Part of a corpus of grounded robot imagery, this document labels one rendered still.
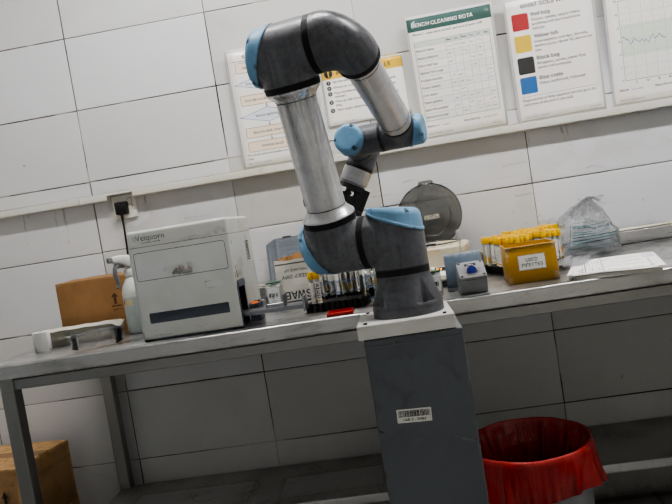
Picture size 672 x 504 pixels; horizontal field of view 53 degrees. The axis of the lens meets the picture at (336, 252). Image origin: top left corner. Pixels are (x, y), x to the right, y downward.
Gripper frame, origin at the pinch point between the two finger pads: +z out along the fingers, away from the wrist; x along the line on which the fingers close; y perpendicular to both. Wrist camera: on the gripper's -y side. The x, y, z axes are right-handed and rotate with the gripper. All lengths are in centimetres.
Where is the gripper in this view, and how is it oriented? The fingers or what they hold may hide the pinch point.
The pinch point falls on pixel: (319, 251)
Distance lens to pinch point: 180.7
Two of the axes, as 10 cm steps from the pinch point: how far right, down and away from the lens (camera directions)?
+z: -3.5, 9.3, 0.9
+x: 0.6, -0.7, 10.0
